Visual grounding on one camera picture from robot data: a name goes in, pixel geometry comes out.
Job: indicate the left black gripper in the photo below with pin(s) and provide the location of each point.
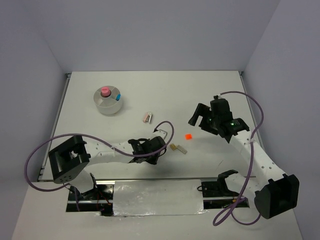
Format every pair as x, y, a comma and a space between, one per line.
154, 160

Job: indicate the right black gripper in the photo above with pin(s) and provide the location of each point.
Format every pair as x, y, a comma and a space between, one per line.
201, 110

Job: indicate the pink mini stapler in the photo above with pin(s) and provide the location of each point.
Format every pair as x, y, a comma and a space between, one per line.
148, 117

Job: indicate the orange highlighter cap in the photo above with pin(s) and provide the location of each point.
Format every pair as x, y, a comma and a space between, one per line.
188, 136

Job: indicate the grey eraser piece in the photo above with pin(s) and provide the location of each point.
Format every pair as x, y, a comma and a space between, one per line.
181, 149

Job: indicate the pink marker pack bottle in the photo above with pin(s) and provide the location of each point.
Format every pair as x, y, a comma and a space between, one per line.
105, 92

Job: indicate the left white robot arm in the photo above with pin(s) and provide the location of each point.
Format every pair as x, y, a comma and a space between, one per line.
70, 160

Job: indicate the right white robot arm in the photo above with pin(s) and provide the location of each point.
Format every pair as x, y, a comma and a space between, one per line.
273, 192

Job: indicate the tan small eraser block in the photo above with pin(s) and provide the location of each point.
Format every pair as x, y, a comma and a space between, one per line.
173, 146

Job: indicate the white round divided organizer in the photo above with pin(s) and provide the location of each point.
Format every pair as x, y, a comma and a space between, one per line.
108, 105

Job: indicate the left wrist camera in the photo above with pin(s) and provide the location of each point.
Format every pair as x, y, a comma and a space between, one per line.
160, 133

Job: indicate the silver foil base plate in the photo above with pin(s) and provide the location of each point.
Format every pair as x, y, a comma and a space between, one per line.
144, 198

